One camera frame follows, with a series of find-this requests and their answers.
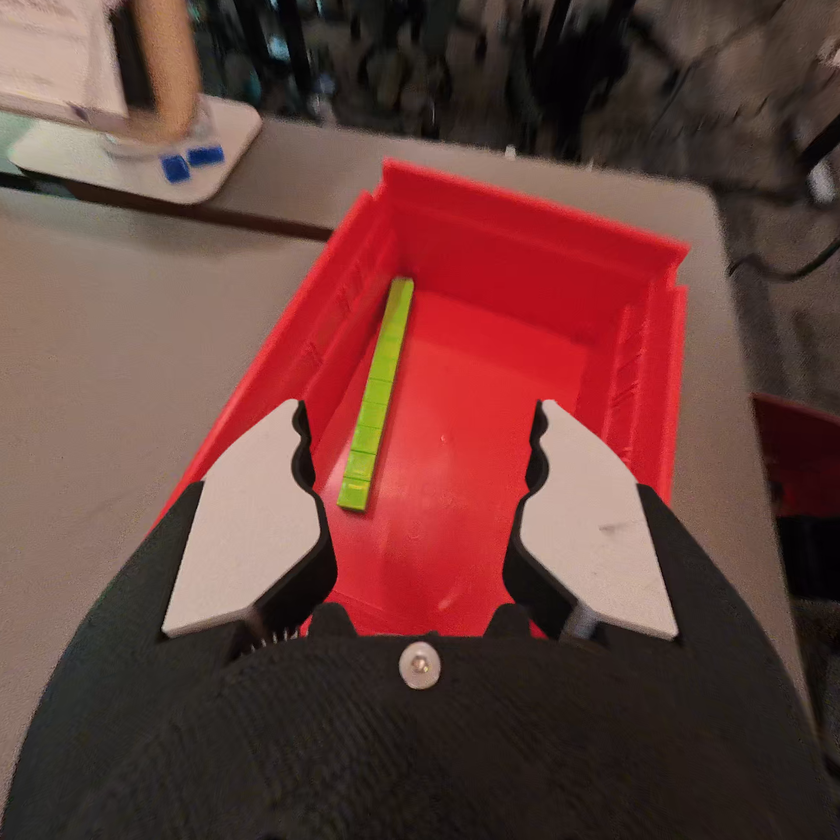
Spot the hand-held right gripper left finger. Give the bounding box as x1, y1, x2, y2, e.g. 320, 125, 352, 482
161, 398, 340, 643

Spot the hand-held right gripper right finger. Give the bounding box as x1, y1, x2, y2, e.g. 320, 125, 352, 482
502, 398, 680, 643

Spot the long green plastic bar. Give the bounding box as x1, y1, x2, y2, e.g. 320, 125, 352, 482
336, 277, 416, 513

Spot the red plastic bin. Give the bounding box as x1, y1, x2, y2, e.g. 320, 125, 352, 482
152, 157, 690, 639

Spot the red chair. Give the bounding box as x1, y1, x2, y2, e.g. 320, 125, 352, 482
751, 392, 840, 519

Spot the white base board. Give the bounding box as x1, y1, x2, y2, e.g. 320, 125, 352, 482
8, 95, 263, 206

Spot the printed instruction sheet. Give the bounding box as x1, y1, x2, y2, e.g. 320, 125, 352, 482
0, 0, 129, 126

